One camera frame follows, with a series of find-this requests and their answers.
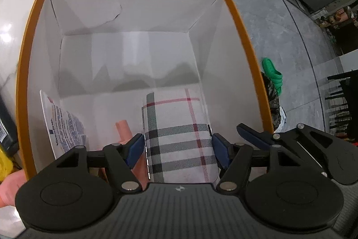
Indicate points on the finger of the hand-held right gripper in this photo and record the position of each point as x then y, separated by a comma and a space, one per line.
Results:
251, 135

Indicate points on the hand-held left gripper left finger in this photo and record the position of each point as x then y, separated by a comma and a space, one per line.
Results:
134, 149

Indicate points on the pink pump bottle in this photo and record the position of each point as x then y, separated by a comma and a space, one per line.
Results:
11, 188

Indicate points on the plaid zip case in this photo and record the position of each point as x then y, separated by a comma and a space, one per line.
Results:
179, 129

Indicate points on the yellow round container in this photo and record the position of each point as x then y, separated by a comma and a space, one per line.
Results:
5, 164

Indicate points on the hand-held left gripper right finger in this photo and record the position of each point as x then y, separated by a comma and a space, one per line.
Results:
222, 149

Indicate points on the pink spout bottle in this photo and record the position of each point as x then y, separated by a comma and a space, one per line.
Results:
124, 131

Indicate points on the camouflage cloth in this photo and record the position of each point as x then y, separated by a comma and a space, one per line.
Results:
271, 104

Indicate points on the white tube with blue print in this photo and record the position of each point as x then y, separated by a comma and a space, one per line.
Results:
64, 127

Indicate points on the orange cardboard box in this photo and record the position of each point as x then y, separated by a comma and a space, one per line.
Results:
125, 59

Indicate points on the black rack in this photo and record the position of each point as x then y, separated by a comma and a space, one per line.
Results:
342, 104

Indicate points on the green slipper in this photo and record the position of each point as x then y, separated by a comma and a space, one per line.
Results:
272, 73

